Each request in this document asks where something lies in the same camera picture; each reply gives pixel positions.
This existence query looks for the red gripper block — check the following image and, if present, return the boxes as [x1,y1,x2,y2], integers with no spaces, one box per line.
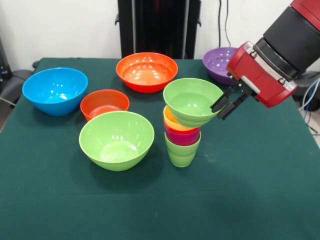
[210,41,298,121]

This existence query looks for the small green bowl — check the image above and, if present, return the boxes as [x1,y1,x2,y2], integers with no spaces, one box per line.
[162,77,225,128]

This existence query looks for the large purple bowl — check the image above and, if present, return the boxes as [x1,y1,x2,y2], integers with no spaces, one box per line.
[202,47,240,87]

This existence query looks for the purple cup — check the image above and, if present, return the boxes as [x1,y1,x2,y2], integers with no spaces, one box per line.
[164,126,202,147]

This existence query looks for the yellow cup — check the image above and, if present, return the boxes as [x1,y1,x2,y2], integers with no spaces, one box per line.
[163,105,201,132]

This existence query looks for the red cup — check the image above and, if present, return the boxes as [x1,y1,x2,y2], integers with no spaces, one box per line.
[163,121,202,137]

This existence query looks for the green cup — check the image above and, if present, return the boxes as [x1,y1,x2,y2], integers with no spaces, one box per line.
[164,131,202,168]

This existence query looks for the large orange bowl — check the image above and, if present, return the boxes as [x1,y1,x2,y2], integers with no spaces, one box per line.
[115,52,179,94]

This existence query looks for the large green bowl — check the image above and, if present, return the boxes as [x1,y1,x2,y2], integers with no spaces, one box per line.
[78,110,156,172]

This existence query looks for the small orange bowl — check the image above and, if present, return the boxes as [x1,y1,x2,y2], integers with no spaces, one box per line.
[79,89,130,123]

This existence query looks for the blue bowl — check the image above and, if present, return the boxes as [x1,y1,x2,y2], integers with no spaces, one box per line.
[22,67,89,117]

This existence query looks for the dark green tablecloth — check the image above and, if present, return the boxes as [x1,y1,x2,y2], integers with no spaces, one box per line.
[0,57,320,240]

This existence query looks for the black machine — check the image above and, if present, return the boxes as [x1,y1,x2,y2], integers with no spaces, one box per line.
[0,34,12,83]

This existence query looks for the thin black wall cable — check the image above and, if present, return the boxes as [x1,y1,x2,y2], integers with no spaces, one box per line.
[224,0,232,49]

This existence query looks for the black wall cable with plug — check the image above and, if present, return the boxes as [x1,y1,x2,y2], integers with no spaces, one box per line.
[216,0,224,50]

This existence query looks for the blue and white cables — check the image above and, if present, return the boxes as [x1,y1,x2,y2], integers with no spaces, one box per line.
[298,79,320,136]

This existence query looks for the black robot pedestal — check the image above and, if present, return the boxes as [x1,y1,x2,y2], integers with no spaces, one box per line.
[114,0,202,60]

